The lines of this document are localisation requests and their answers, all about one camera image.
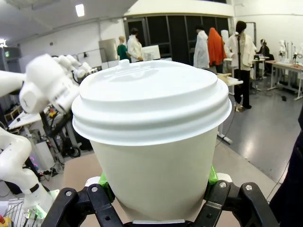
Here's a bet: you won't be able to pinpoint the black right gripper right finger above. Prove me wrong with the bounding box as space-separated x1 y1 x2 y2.
196 165 280 227

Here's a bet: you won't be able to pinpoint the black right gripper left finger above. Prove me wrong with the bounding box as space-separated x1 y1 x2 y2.
41 174 124 227

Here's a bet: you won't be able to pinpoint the white paper cup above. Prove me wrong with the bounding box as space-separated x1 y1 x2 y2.
89 126 219 222

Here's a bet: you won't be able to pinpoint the white plastic cup lid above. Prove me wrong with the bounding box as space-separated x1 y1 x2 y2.
71 59 232 147

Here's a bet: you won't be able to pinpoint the person in black hoodie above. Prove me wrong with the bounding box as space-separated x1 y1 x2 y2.
269 111 303 227

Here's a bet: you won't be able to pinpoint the yellow emergency stop box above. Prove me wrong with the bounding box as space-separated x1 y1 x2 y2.
0 214 14 227

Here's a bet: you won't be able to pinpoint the small white lab table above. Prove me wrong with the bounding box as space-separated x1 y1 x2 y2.
8 111 48 131

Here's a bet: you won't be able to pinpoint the white table with bags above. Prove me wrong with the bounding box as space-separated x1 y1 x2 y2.
216 72 244 145

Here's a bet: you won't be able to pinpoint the grey metal workbench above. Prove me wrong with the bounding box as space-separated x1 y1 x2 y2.
265 60 303 101

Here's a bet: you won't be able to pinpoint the black mannequin stand pole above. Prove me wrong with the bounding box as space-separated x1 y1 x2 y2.
236 35 242 71

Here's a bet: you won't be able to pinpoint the grey metal cabinet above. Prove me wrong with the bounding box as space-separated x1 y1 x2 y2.
98 38 119 69

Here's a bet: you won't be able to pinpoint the mannequin with white jacket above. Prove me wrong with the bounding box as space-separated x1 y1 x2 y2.
223 20 258 109

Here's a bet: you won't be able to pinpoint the mannequin in green shirt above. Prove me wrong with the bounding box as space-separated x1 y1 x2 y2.
117 35 130 61

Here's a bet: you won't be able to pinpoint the mannequin with orange coat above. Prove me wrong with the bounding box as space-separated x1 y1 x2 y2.
207 27 227 67

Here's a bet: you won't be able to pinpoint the seated person in black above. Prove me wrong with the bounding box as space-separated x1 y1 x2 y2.
257 39 270 57

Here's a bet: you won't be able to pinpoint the person in white coat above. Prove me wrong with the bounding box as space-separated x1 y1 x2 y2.
127 27 144 63

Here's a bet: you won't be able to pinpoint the white box appliance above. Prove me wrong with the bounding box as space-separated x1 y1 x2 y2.
141 44 161 61

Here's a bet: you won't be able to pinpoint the white robots on workbench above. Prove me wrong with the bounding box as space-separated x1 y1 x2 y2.
278 40 303 63

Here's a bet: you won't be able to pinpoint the rectangular ceiling light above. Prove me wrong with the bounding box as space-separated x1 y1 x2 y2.
75 3 85 17

